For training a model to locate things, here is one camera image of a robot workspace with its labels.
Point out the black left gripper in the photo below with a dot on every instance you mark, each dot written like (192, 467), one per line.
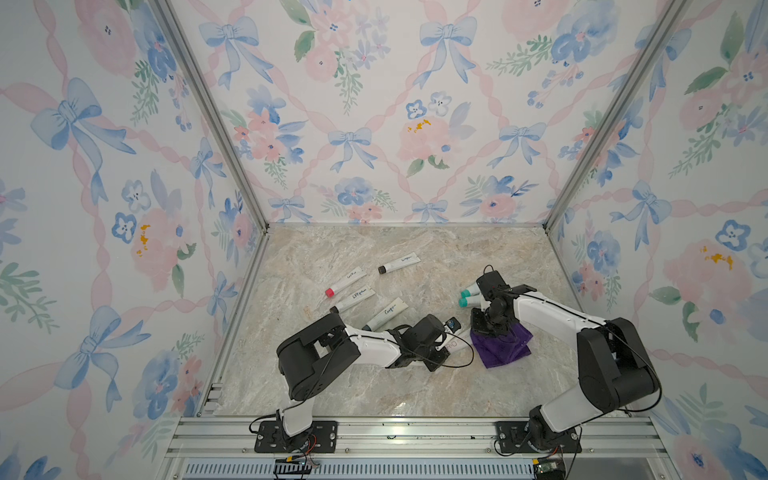
(440, 356)

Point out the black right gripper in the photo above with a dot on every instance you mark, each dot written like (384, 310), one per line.
(475, 325)

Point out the purple cloth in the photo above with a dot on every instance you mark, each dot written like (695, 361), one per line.
(499, 351)

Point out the white toothpaste tube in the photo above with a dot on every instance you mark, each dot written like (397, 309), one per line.
(470, 291)

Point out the white tube black cap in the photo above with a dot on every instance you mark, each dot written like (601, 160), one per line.
(399, 263)

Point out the white tube grey cap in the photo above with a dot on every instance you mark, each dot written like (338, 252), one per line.
(476, 301)

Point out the white tube pink cap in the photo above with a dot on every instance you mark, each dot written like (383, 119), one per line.
(345, 282)
(458, 342)

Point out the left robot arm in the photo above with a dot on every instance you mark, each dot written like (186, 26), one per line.
(312, 359)

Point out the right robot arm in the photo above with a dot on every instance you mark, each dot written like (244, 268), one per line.
(614, 369)

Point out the white tube centre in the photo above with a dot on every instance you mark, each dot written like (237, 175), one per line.
(387, 314)

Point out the white tube dark cap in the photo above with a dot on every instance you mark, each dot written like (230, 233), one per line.
(353, 300)

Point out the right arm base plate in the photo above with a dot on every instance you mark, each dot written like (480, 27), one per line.
(513, 437)

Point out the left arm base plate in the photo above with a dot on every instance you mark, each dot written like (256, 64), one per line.
(320, 437)

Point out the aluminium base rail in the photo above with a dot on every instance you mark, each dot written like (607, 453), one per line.
(416, 448)

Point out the aluminium corner post right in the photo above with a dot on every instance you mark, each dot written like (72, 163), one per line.
(660, 34)

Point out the aluminium corner post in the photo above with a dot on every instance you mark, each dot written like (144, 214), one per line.
(660, 34)
(169, 23)

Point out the aluminium corner post left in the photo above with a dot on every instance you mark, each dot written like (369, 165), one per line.
(169, 23)

